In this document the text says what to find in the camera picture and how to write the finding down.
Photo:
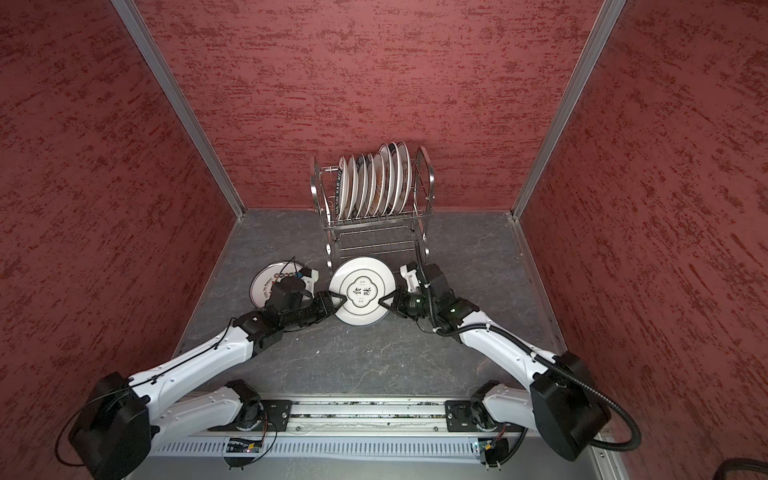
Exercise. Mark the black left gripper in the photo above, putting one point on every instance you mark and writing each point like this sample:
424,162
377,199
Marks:
326,305

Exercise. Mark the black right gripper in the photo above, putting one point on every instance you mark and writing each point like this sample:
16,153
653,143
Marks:
381,302

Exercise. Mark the white plate black emblem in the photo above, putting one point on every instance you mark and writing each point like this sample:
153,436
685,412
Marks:
364,281

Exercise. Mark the stainless steel dish rack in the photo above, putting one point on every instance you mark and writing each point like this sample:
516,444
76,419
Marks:
389,237

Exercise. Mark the white plate red characters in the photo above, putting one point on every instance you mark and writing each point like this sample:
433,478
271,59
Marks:
262,284

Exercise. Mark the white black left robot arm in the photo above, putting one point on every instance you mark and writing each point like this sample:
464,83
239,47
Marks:
126,418

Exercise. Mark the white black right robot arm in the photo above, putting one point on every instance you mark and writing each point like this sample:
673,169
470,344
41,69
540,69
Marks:
558,398

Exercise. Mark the white plate leftmost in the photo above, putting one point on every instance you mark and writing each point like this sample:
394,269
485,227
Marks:
346,165

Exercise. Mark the left small circuit board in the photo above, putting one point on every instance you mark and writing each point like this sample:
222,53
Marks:
243,446

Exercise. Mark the small circuit board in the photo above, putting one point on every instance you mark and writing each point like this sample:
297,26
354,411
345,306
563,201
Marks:
243,446
492,453

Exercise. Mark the right small circuit board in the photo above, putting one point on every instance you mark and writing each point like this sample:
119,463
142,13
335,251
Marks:
492,453

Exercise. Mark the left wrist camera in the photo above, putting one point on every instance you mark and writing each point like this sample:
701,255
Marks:
310,277

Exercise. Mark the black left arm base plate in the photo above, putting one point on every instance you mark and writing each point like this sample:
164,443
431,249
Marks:
270,415

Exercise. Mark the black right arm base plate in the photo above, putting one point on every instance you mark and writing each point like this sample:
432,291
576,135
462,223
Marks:
468,416

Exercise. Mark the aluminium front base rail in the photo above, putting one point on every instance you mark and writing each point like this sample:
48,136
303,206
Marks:
399,417

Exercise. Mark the aluminium left corner post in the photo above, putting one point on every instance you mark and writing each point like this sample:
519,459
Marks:
138,30

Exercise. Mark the aluminium corner post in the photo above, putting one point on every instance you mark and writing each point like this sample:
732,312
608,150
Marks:
138,30
601,30

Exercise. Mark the aluminium right corner post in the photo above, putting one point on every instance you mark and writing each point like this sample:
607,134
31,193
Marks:
601,30

